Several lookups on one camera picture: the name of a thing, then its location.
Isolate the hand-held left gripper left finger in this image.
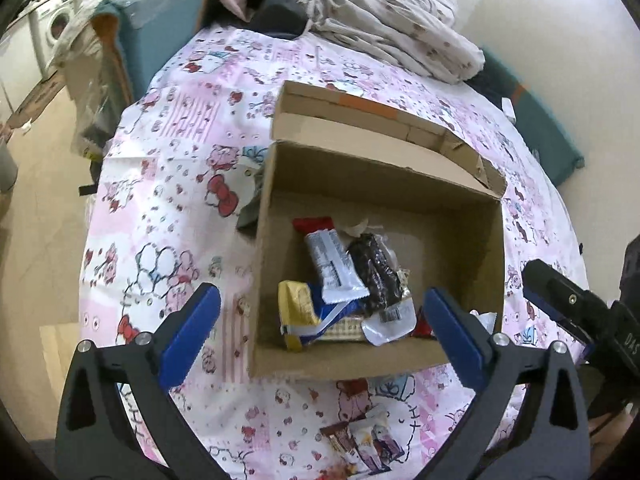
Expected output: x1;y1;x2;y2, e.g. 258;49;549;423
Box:
55;282;232;480

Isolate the plastic covered cardboard box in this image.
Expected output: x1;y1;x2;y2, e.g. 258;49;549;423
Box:
52;2;126;156

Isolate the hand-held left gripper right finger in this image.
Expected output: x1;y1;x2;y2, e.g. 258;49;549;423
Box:
415;287;593;480

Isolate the teal mattress pad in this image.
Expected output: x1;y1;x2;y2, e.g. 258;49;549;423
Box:
470;50;585;186

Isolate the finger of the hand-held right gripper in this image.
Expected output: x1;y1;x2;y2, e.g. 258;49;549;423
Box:
521;259;617;347

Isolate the yellow snack packet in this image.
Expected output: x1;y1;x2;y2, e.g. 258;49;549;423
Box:
277;280;326;352

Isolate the brown floor rug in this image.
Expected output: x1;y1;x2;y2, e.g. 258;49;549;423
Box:
5;72;68;128

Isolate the dark green packet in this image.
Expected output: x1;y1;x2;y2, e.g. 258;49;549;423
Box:
236;167;266;233

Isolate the purple white snack packet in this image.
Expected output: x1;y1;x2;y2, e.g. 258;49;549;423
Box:
347;407;405;476

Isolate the teal storage box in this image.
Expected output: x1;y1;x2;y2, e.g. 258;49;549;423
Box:
95;0;211;106

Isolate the white washing machine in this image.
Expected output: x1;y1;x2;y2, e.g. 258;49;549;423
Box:
30;0;78;78

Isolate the small white snack packet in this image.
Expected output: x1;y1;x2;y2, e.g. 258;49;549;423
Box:
470;310;497;333

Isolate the crumpled grey floral quilt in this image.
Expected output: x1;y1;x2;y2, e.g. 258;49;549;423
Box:
300;0;486;85

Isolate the dark brown snack packet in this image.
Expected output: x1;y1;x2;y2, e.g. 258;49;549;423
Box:
335;216;417;346

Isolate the small red candy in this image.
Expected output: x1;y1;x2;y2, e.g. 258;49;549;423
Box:
412;307;438;338

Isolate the pink cartoon printed bed sheet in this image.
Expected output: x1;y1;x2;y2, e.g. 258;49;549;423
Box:
80;27;591;480

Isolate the red silver snack bar packet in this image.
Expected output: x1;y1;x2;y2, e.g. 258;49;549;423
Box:
292;216;370;305

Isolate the white base cabinet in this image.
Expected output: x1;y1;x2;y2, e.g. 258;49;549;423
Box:
0;15;43;121

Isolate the grey trash bin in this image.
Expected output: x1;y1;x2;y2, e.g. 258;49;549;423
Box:
0;137;20;192

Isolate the long beige cracker packet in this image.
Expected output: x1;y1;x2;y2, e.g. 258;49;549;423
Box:
315;310;371;343

